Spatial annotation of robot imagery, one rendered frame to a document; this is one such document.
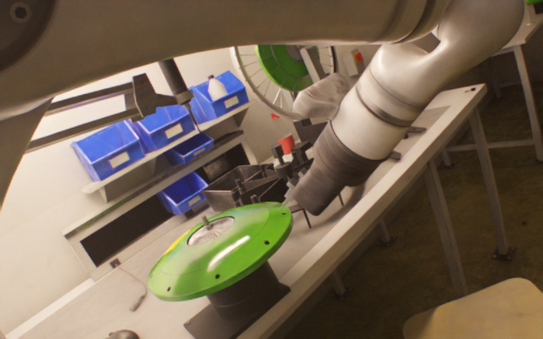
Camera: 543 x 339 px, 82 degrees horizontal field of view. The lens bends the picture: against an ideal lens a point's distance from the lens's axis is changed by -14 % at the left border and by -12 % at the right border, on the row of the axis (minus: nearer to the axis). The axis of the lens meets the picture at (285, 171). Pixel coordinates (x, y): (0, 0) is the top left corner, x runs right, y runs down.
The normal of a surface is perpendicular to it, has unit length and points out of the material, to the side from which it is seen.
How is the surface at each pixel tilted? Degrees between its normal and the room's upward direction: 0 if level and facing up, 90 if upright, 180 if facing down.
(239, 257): 24
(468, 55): 138
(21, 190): 90
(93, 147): 90
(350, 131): 83
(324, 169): 81
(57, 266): 90
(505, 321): 0
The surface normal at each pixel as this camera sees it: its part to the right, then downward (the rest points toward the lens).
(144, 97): 0.75, -0.14
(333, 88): 0.43, -0.54
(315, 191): -0.40, 0.24
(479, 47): 0.08, 0.90
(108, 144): 0.62, -0.04
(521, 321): -0.40, -0.88
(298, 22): 0.59, 0.73
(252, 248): -0.11, -0.82
